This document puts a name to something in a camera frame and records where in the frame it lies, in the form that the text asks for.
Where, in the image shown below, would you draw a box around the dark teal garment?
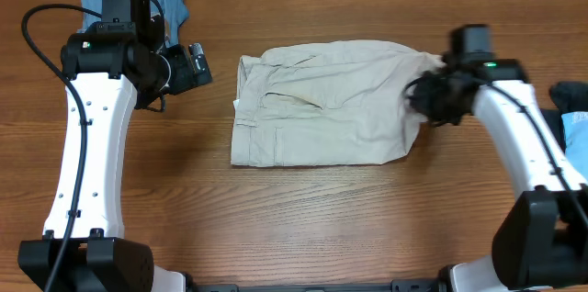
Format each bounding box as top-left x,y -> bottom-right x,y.
541,81 -> 587,151

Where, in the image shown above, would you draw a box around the folded blue denim jeans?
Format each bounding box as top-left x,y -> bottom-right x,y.
80,0 -> 189,48

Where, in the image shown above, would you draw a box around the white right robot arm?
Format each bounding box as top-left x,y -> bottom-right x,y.
403,60 -> 587,291

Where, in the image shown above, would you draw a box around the light blue garment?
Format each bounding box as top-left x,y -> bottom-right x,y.
561,111 -> 588,178

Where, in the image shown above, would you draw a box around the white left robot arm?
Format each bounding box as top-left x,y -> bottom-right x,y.
17,32 -> 212,291

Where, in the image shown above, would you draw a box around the beige cotton shorts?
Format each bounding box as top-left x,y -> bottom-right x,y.
231,40 -> 442,167

